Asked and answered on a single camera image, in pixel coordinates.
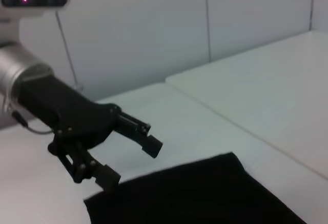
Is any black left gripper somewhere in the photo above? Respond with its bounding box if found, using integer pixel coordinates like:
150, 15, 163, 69
19, 76, 164, 193

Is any black t-shirt with white print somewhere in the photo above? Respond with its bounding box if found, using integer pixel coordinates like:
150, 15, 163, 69
84, 152, 308, 224

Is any left gripper cable with plugs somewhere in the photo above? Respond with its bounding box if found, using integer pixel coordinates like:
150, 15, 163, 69
11, 110, 56, 135

